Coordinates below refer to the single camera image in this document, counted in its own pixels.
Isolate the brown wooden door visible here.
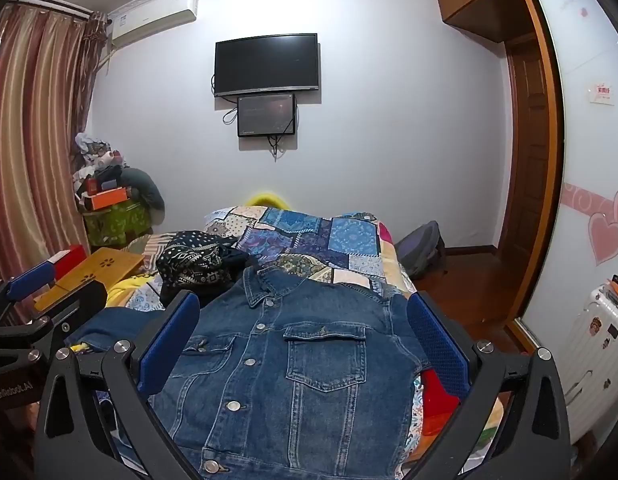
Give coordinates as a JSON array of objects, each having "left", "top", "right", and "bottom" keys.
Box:
[{"left": 504, "top": 35, "right": 550, "bottom": 323}]

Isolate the orange box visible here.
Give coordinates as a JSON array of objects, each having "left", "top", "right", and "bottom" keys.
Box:
[{"left": 84, "top": 186, "right": 129, "bottom": 211}]

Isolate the grey neck pillow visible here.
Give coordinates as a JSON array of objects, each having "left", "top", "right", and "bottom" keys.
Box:
[{"left": 120, "top": 166, "right": 166, "bottom": 212}]

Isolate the pile of household clutter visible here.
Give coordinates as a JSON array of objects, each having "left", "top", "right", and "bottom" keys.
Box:
[{"left": 71, "top": 132, "right": 128, "bottom": 197}]

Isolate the white sliding wardrobe door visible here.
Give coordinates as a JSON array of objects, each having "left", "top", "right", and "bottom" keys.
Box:
[{"left": 514, "top": 0, "right": 618, "bottom": 411}]

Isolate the colourful fleece blanket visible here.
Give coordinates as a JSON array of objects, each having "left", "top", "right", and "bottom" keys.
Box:
[{"left": 374, "top": 212, "right": 510, "bottom": 466}]

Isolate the black monitor cable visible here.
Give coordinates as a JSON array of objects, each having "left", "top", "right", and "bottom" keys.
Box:
[{"left": 268, "top": 135, "right": 290, "bottom": 163}]

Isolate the wooden overhead cabinet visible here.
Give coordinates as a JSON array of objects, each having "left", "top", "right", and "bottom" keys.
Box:
[{"left": 433, "top": 0, "right": 528, "bottom": 44}]

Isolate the striped red curtain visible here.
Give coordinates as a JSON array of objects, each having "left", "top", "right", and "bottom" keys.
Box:
[{"left": 0, "top": 2, "right": 108, "bottom": 313}]

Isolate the dark patterned garment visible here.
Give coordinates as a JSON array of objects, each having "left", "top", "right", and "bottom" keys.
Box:
[{"left": 155, "top": 230, "right": 262, "bottom": 306}]

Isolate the black wall television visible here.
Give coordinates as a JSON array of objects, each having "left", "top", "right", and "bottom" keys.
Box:
[{"left": 215, "top": 33, "right": 320, "bottom": 98}]

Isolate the yellow plastic object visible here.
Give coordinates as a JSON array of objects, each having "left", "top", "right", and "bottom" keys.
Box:
[{"left": 246, "top": 190, "right": 290, "bottom": 209}]

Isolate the yellow cloth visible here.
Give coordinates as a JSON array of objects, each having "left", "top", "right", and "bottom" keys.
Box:
[{"left": 106, "top": 272, "right": 156, "bottom": 309}]

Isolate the blue denim jacket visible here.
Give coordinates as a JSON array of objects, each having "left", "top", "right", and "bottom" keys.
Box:
[{"left": 71, "top": 264, "right": 430, "bottom": 480}]

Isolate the white air conditioner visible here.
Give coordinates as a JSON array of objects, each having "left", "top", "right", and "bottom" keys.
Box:
[{"left": 110, "top": 0, "right": 198, "bottom": 44}]

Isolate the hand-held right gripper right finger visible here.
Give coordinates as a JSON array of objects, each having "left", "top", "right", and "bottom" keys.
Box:
[{"left": 406, "top": 290, "right": 572, "bottom": 480}]

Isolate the white suitcase with stickers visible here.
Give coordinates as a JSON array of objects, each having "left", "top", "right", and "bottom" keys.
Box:
[{"left": 559, "top": 280, "right": 618, "bottom": 438}]

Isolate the red and white door sticker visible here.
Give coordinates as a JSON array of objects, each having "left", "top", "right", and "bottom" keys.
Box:
[{"left": 591, "top": 82, "right": 616, "bottom": 106}]

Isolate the wooden lap table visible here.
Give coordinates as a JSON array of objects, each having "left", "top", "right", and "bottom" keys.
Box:
[{"left": 34, "top": 246, "right": 146, "bottom": 311}]

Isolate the red box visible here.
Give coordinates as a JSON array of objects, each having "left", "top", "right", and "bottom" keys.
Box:
[{"left": 53, "top": 245, "right": 87, "bottom": 279}]

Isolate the small black wall monitor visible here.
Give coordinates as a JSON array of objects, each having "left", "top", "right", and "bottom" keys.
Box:
[{"left": 237, "top": 93, "right": 297, "bottom": 138}]

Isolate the green cloth covered stand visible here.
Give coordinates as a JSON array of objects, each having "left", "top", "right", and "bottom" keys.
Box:
[{"left": 81, "top": 199, "right": 153, "bottom": 249}]

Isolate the grey backpack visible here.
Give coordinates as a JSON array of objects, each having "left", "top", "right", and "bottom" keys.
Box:
[{"left": 394, "top": 221, "right": 448, "bottom": 282}]

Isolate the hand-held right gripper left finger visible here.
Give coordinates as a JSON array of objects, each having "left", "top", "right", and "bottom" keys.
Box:
[{"left": 33, "top": 290, "right": 204, "bottom": 480}]

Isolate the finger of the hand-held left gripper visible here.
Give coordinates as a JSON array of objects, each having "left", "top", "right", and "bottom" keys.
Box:
[
  {"left": 0, "top": 280, "right": 108, "bottom": 361},
  {"left": 0, "top": 260, "right": 58, "bottom": 328}
]

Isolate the blue patchwork quilt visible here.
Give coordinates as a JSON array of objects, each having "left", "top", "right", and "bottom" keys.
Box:
[{"left": 124, "top": 204, "right": 424, "bottom": 480}]

